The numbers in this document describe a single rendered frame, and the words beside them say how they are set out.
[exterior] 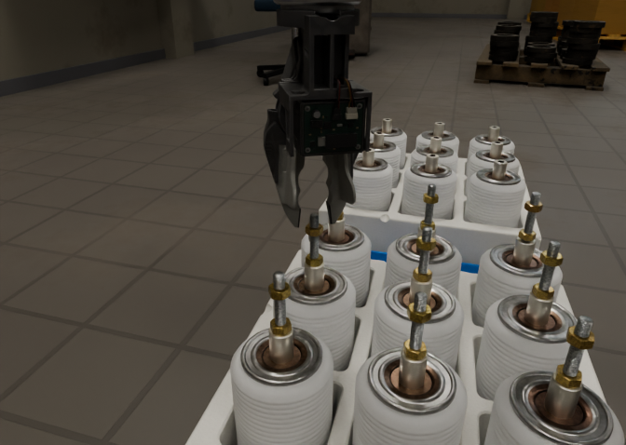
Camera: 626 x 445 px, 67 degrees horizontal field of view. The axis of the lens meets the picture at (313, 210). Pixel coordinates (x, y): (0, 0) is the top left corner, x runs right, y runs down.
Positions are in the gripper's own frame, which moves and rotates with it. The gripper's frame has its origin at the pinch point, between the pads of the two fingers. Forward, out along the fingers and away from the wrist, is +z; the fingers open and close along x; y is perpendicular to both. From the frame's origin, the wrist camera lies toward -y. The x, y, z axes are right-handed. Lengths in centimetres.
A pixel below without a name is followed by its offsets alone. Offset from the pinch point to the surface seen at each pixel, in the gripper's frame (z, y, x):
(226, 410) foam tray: 16.3, 9.9, -10.9
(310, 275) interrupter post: 7.1, 1.6, -0.6
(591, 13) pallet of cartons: 1, -385, 360
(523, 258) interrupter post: 8.2, 1.8, 25.8
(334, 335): 12.9, 5.2, 1.3
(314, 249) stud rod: 4.1, 1.1, -0.1
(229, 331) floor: 34.2, -24.3, -10.0
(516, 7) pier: 12, -830, 575
